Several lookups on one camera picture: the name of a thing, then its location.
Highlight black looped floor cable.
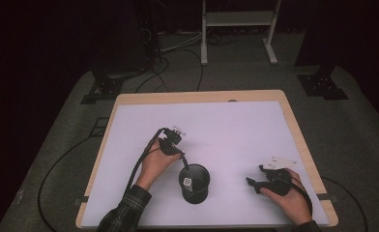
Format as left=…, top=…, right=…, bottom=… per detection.
left=133, top=47, right=205, bottom=95

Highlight white metal desk frame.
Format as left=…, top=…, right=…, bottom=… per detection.
left=200, top=0, right=282, bottom=67

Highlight dark equipment tower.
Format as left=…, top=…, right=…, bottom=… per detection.
left=134, top=0, right=163, bottom=71

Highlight black table strap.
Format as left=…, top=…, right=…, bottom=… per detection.
left=73, top=195, right=90, bottom=207
left=317, top=192, right=338, bottom=203

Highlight black mesh pen holder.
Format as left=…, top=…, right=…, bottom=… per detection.
left=178, top=163, right=211, bottom=205

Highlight person's right hand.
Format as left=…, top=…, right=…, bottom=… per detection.
left=260, top=170, right=312, bottom=225

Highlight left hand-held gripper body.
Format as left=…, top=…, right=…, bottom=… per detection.
left=160, top=126, right=187, bottom=158

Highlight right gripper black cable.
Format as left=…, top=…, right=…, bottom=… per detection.
left=285, top=177, right=314, bottom=218

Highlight person's left hand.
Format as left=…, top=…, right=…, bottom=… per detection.
left=135, top=138, right=183, bottom=191

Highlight black stand base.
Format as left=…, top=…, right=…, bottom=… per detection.
left=80, top=75, right=125, bottom=105
left=297, top=64, right=350, bottom=101

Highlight white floor cables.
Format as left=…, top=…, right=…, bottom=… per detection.
left=158, top=29, right=205, bottom=55

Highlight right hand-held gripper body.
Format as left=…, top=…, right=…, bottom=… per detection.
left=258, top=157, right=298, bottom=196

